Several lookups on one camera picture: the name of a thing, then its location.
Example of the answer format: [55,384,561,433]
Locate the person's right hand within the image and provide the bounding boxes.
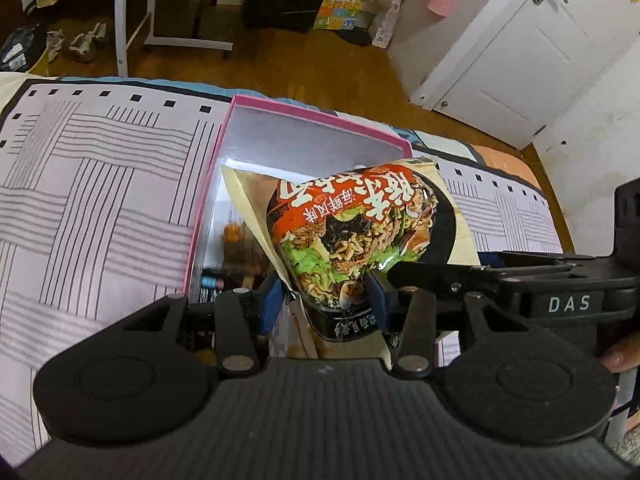
[600,332,640,373]

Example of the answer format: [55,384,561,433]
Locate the instant noodle packet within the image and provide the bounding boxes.
[221,156,481,368]

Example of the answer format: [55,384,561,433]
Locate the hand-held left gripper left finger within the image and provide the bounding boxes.
[117,276,285,374]

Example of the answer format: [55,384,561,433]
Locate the white plastic pack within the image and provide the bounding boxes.
[369,0,402,50]

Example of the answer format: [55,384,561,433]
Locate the white door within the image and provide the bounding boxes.
[387,0,640,151]

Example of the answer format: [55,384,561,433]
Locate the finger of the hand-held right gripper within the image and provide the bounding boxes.
[386,251,616,294]

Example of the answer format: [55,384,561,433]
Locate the colourful gift bag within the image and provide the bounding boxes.
[312,0,363,31]

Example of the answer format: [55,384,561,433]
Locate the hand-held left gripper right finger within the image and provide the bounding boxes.
[369,272,531,380]

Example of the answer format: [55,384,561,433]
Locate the clear bag of coated peanuts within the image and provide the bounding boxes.
[222,222,267,281]

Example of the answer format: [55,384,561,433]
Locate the black backpack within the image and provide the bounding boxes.
[0,22,48,72]

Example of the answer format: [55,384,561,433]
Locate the pink cardboard box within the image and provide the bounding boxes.
[184,93,441,361]

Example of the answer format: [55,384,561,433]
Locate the wooden rolling side table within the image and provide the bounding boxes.
[114,0,234,78]

